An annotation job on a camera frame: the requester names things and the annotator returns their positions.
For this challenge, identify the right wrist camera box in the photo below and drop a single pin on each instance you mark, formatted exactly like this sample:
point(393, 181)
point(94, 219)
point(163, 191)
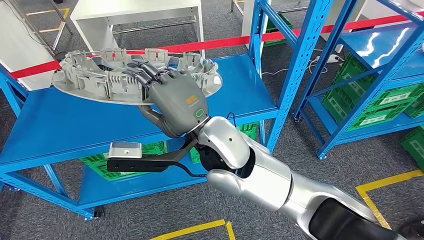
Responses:
point(125, 149)

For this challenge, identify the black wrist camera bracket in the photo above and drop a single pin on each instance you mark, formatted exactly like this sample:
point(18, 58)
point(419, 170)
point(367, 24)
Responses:
point(145, 164)

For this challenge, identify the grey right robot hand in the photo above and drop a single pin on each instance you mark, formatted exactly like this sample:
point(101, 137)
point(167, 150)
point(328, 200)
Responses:
point(179, 99)

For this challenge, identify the blue metal shelf rack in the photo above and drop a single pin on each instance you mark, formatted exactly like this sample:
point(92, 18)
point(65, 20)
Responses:
point(66, 132)
point(407, 63)

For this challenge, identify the white furniture panel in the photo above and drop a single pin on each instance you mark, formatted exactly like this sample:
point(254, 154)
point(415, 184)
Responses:
point(20, 46)
point(374, 10)

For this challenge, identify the white table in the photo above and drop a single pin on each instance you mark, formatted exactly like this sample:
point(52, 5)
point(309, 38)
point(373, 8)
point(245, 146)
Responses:
point(132, 8)
point(245, 20)

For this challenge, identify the red barrier belt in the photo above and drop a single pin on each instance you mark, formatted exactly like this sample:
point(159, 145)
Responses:
point(215, 43)

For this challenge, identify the white power strip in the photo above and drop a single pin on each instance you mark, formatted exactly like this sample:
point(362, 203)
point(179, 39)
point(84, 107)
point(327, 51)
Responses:
point(328, 59)

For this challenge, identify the steel table frame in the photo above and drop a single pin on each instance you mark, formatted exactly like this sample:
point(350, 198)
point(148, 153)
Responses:
point(61, 16)

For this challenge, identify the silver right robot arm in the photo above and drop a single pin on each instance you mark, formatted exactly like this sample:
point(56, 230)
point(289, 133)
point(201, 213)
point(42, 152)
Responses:
point(271, 185)

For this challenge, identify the silver plastic hubcap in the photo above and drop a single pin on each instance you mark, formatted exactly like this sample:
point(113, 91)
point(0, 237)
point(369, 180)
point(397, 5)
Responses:
point(99, 89)

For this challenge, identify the yellow floor tape square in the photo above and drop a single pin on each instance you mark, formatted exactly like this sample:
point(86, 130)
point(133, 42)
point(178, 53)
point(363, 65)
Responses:
point(391, 180)
point(198, 227)

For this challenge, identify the black stanchion post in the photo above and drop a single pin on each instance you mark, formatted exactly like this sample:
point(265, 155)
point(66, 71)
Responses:
point(59, 55)

